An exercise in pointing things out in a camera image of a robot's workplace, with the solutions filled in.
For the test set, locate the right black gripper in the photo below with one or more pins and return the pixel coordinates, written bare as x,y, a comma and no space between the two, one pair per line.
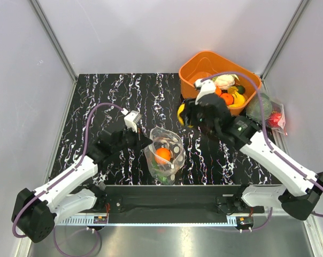
190,108

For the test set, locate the dark green fake avocado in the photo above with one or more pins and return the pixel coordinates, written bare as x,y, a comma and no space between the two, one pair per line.
240,89

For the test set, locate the orange plastic basket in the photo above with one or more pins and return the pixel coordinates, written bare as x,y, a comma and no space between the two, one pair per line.
207,63

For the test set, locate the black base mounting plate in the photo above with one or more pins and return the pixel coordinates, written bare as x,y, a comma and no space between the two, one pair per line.
198,202

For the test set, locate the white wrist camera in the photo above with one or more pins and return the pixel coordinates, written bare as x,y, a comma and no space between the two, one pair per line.
205,87
131,119

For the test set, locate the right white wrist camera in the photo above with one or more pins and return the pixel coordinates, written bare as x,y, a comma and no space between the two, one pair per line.
205,87

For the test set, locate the white fake cauliflower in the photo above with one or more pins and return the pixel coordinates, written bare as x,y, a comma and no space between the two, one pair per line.
225,81

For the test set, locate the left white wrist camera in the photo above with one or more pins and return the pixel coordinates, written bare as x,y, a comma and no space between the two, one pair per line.
131,119

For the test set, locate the green fake melon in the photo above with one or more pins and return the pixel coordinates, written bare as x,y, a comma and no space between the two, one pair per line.
253,109

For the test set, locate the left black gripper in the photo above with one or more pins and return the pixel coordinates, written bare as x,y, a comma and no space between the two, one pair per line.
141,141

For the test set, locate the red fake apple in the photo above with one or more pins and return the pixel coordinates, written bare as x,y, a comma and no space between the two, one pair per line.
273,119

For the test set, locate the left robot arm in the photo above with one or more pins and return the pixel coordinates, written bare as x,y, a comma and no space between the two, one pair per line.
37,212

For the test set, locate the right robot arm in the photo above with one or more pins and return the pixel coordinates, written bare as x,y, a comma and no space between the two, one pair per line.
300,188

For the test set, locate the green fake cucumber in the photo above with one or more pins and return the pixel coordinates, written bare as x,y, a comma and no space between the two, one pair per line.
159,174

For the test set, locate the yellow fake bananas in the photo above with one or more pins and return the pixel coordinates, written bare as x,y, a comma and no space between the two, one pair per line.
239,100

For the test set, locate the yellow fake lemon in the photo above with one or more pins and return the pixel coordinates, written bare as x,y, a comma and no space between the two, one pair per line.
181,115

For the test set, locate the clear polka dot zip bag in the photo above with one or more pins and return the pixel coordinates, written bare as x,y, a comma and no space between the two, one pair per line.
163,138

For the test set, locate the slotted cable duct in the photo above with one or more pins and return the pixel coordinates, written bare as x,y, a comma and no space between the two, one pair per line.
117,220

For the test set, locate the fake orange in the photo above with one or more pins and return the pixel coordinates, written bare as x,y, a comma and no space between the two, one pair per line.
163,155
218,91
228,98

